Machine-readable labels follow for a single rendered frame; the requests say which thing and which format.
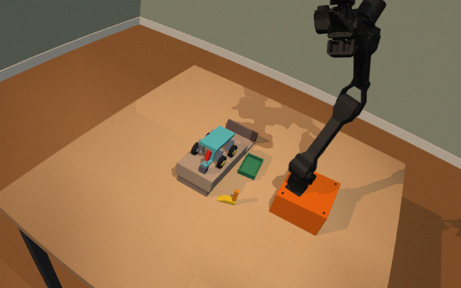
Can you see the tan sloped ramp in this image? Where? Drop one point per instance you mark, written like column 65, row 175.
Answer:
column 202, row 179

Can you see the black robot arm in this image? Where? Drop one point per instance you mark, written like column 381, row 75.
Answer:
column 346, row 109

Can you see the teal trolley with black wheels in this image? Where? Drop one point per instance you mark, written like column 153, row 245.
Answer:
column 214, row 141

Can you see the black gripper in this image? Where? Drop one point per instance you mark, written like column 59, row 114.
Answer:
column 344, row 23

